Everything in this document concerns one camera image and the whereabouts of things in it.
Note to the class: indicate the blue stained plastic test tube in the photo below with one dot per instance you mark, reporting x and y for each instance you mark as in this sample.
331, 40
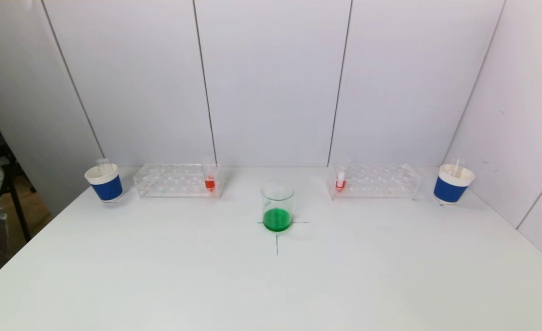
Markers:
102, 165

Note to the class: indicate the yellow pigment test tube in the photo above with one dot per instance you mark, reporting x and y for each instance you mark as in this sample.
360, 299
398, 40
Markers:
455, 168

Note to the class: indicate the clear glass beaker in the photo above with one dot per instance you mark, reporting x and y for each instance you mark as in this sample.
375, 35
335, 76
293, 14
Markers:
277, 219

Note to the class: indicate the red pigment test tube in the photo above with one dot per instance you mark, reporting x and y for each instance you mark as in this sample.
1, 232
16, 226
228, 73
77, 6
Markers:
210, 184

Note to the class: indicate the red pigment tube white label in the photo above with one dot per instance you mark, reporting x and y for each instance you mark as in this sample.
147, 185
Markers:
341, 184

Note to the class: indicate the clear acrylic test tube rack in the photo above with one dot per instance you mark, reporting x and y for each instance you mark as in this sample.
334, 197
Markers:
376, 181
174, 181

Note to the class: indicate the blue sleeved white paper cup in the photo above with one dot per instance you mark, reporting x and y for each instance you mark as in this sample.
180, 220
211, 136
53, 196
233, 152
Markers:
107, 188
450, 189

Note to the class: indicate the black chair legs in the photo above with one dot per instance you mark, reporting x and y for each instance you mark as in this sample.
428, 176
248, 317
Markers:
19, 209

